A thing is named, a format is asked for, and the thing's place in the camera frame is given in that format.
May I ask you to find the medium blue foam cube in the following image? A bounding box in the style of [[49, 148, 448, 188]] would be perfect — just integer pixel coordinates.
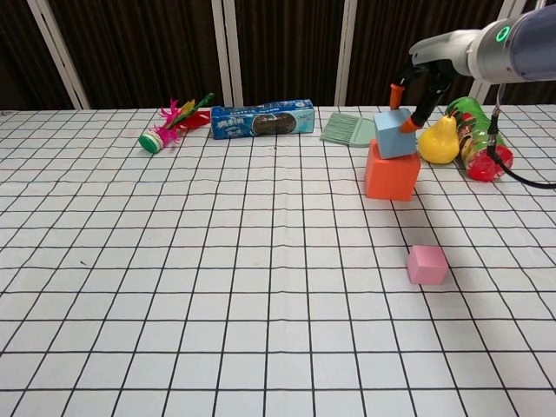
[[374, 108, 422, 161]]

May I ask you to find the white checkered tablecloth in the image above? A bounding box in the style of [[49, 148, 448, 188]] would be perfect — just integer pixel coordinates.
[[0, 103, 556, 417]]

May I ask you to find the large orange foam cube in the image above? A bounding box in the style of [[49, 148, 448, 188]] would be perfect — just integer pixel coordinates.
[[363, 139, 422, 202]]

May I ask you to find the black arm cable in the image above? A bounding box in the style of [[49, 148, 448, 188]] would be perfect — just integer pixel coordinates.
[[486, 81, 556, 189]]

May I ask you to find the small pink foam cube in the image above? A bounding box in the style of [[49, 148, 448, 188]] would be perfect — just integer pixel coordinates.
[[407, 245, 449, 286]]

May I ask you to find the green chips can red lid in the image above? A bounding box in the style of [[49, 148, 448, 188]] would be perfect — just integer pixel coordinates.
[[447, 96, 515, 183]]

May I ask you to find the black folding screen white frame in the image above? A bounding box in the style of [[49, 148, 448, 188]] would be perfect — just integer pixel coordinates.
[[0, 0, 556, 110]]

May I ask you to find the yellow toy pear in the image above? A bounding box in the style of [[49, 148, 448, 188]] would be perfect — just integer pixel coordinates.
[[418, 115, 460, 165]]

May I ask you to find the pink feather shuttlecock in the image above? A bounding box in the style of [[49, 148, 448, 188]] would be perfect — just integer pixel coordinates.
[[138, 91, 216, 155]]

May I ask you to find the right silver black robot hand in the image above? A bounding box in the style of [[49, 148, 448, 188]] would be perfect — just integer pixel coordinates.
[[389, 29, 475, 134]]

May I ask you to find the mint green dustpan brush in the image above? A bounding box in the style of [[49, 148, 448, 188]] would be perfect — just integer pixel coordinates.
[[320, 112, 377, 150]]

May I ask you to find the blue cookie package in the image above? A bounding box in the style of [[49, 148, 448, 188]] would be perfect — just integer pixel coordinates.
[[210, 98, 316, 141]]

